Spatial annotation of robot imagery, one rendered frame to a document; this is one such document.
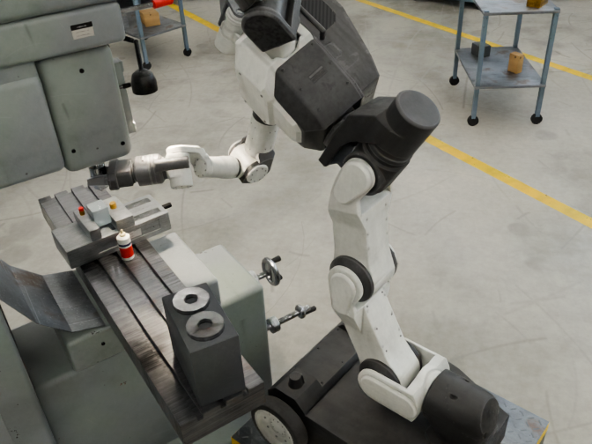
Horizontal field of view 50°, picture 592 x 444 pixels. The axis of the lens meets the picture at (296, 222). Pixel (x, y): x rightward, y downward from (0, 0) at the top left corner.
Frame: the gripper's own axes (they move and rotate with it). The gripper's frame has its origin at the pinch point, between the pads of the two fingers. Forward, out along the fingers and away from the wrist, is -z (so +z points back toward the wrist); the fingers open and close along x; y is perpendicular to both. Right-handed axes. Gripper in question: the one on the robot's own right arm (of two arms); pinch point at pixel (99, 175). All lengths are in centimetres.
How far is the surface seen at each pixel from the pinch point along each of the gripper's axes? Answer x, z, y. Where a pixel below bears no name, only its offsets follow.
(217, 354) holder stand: 61, 29, 17
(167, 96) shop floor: -349, -6, 123
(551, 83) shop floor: -295, 310, 126
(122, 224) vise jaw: -8.0, 1.4, 22.7
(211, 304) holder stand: 47, 29, 13
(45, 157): 17.0, -7.8, -16.5
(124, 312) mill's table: 24.0, 2.3, 31.8
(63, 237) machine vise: -7.7, -17.5, 24.6
